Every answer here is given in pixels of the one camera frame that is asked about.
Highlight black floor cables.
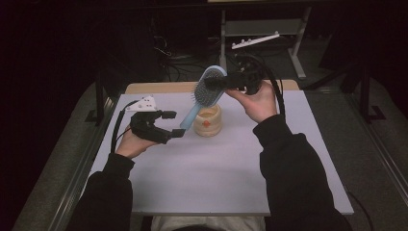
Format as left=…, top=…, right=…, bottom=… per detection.
left=153, top=33, right=244, bottom=82

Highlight white table mat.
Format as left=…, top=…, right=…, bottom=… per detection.
left=89, top=90, right=355, bottom=216

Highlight person's left hand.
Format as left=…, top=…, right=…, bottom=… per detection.
left=115, top=125, right=159, bottom=160

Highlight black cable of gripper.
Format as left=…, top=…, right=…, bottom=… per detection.
left=110, top=99, right=140, bottom=155
left=235, top=52, right=375, bottom=231

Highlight person's right hand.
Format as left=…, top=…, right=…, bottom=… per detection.
left=224, top=80, right=279, bottom=125

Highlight black stand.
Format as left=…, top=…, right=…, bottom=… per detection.
left=304, top=61, right=388, bottom=125
left=84, top=71, right=117, bottom=130

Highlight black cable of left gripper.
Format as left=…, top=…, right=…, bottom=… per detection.
left=110, top=99, right=140, bottom=155

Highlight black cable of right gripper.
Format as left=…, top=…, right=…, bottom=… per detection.
left=235, top=52, right=375, bottom=231

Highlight cream ribbed cup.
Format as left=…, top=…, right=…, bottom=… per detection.
left=191, top=104, right=223, bottom=138

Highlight grey metal stand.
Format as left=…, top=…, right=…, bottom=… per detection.
left=219, top=6, right=313, bottom=81

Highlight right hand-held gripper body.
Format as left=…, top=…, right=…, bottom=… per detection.
left=229, top=31, right=281, bottom=96

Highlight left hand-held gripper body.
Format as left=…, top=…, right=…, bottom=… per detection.
left=125, top=95, right=173, bottom=145

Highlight light blue hairbrush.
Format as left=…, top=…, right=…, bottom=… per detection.
left=179, top=64, right=228, bottom=131

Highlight wooden table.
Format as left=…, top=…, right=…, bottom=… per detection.
left=124, top=79, right=301, bottom=95

